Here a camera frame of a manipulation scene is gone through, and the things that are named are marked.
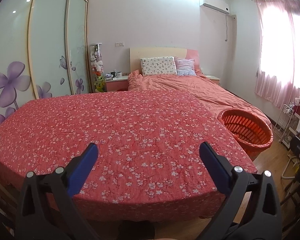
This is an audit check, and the floral sliding wardrobe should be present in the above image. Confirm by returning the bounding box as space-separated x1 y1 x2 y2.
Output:
0 0 90 124

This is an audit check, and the salmon pink bed duvet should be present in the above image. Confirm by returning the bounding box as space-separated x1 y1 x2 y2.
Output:
128 70 271 125

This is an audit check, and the beige pink headboard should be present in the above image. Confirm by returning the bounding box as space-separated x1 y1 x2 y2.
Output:
129 47 200 72

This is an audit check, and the right bedside table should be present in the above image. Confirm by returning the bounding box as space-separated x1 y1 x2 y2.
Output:
206 75 220 85

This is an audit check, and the red floral tablecloth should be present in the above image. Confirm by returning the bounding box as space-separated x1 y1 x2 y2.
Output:
0 90 257 222

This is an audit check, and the wall power socket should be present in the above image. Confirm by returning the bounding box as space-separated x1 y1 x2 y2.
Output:
115 42 125 47

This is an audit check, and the pink bedside table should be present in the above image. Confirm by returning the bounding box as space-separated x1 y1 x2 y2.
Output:
106 76 129 92

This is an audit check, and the orange plastic laundry basket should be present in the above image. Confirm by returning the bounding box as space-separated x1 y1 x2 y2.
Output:
218 108 273 160

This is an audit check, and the white wire rack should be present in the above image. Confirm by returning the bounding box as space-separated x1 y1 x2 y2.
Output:
273 102 300 149

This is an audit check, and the white air conditioner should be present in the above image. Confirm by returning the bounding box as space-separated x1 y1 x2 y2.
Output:
201 0 230 15

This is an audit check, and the pink window curtain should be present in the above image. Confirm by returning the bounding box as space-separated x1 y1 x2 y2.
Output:
255 0 300 108

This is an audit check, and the plush toys display tube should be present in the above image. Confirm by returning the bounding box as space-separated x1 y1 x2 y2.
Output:
89 43 106 93

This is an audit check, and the floral white pillow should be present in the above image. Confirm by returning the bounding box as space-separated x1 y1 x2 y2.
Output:
140 56 177 76

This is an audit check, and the pink striped pillow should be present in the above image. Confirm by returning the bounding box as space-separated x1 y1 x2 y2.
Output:
175 57 196 76

